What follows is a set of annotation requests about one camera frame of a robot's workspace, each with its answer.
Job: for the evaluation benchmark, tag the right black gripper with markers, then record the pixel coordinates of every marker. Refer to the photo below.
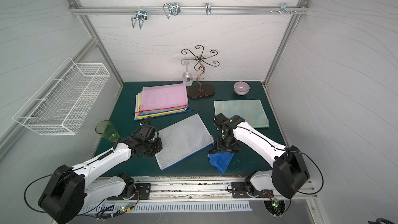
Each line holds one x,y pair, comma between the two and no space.
224,146

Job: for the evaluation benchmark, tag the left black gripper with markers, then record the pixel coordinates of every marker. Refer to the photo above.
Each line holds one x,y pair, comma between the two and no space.
144,131

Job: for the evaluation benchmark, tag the blue microfibre cloth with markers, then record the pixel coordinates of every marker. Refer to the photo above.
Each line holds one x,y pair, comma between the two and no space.
220,160

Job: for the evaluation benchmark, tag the green mesh document bag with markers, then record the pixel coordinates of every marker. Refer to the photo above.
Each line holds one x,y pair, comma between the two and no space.
250,110

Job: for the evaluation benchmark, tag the pink mesh document bag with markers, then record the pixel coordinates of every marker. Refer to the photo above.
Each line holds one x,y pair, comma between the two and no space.
159,99

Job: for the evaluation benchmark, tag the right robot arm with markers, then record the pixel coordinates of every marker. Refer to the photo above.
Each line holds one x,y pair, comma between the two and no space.
289,171

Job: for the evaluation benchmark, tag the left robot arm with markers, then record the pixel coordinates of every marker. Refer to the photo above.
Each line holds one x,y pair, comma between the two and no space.
70,189

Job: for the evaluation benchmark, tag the yellow mesh document bag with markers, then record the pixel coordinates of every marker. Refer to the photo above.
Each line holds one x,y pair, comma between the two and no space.
137,117

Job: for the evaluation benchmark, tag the green plastic cup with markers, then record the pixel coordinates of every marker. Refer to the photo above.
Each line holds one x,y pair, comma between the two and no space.
107,131

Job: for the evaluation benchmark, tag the pink ceramic bowl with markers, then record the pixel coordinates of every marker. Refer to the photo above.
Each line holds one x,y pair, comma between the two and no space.
241,88

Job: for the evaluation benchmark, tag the wine glass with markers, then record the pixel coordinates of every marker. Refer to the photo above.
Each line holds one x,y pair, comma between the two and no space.
187,76

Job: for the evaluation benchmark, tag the white vent strip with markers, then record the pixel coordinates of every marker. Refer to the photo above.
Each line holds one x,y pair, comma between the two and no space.
172,207

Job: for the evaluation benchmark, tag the metal hook clip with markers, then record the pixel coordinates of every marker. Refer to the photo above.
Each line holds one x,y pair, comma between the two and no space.
208,9
139,18
171,9
283,10

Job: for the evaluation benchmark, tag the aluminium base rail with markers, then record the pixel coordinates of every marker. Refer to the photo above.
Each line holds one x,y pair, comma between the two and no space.
171,189

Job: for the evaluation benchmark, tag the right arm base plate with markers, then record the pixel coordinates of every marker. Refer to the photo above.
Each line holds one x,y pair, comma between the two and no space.
242,190

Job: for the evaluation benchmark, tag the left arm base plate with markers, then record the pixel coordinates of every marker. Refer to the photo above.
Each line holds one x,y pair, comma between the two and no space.
139,191

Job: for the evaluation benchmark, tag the white wire basket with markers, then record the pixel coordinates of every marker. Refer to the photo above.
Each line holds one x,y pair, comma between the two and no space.
60,106

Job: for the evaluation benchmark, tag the aluminium cross rail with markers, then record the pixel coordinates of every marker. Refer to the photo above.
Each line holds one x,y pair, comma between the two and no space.
185,10

